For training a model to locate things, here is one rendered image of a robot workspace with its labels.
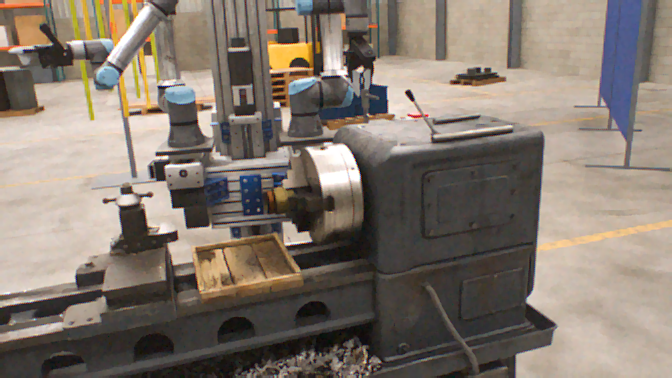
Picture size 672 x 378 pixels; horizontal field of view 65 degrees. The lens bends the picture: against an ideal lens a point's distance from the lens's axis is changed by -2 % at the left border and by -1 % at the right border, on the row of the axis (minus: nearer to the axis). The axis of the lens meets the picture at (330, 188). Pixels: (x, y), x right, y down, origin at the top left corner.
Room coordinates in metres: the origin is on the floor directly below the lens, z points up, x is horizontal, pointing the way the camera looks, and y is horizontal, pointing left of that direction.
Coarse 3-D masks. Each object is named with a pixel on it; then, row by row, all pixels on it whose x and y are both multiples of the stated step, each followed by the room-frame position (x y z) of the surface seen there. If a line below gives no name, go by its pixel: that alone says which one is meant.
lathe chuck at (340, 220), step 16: (304, 160) 1.66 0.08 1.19; (320, 160) 1.55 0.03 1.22; (336, 160) 1.56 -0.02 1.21; (320, 176) 1.51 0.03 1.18; (336, 176) 1.52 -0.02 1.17; (304, 192) 1.69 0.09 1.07; (320, 192) 1.50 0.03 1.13; (336, 192) 1.49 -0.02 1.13; (336, 208) 1.48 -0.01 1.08; (352, 208) 1.50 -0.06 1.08; (320, 224) 1.52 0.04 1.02; (336, 224) 1.49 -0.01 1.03; (320, 240) 1.53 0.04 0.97; (336, 240) 1.55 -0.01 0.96
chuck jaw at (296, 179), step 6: (300, 156) 1.69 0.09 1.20; (288, 162) 1.70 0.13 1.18; (294, 162) 1.67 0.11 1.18; (300, 162) 1.67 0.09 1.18; (294, 168) 1.65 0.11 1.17; (300, 168) 1.66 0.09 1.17; (288, 174) 1.64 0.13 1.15; (294, 174) 1.64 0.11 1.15; (300, 174) 1.64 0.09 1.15; (282, 180) 1.62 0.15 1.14; (288, 180) 1.62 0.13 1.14; (294, 180) 1.63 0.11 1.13; (300, 180) 1.63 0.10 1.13; (306, 180) 1.64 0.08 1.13; (288, 186) 1.61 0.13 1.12; (294, 186) 1.61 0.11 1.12; (300, 186) 1.62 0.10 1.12; (306, 186) 1.63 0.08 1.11
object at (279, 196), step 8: (264, 192) 1.58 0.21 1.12; (272, 192) 1.58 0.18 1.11; (280, 192) 1.57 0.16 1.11; (288, 192) 1.59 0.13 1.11; (264, 200) 1.60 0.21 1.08; (272, 200) 1.55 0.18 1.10; (280, 200) 1.55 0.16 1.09; (272, 208) 1.55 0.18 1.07; (280, 208) 1.55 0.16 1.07; (288, 208) 1.55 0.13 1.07
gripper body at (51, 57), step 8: (48, 48) 2.04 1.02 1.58; (40, 56) 2.03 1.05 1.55; (48, 56) 2.05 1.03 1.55; (56, 56) 2.07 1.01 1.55; (64, 56) 2.08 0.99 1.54; (72, 56) 2.08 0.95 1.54; (40, 64) 2.06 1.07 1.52; (48, 64) 2.07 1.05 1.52; (56, 64) 2.06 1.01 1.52; (64, 64) 2.08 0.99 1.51; (72, 64) 2.09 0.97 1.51
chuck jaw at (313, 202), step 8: (288, 200) 1.55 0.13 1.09; (296, 200) 1.54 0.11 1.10; (304, 200) 1.52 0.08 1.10; (312, 200) 1.49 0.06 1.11; (320, 200) 1.49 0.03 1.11; (328, 200) 1.49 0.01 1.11; (296, 208) 1.54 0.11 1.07; (304, 208) 1.52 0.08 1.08; (312, 208) 1.48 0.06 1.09; (320, 208) 1.49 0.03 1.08; (328, 208) 1.48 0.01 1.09
